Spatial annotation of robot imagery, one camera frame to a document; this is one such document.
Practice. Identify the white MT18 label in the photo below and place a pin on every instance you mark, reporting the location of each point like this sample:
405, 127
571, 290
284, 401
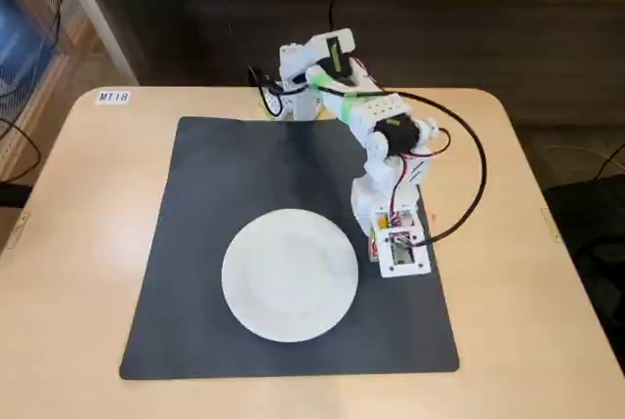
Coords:
113, 97

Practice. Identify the blue plastic container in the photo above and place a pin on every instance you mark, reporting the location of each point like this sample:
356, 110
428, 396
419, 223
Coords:
19, 33

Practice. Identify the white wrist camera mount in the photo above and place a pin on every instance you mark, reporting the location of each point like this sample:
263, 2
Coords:
390, 267

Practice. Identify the white base clamp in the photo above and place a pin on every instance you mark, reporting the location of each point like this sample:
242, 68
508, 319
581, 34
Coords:
273, 104

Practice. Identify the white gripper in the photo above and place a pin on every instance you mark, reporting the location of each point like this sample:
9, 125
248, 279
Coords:
361, 216

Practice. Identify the white round dish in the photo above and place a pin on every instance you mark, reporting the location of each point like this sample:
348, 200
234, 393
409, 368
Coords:
290, 275

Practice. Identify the pink candy box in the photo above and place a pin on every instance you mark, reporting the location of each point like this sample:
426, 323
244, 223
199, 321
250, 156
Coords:
373, 253

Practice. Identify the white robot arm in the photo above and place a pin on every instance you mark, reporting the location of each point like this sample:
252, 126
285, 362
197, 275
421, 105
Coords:
371, 111

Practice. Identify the dark grey textured mat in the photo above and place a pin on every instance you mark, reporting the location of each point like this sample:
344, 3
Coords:
234, 184

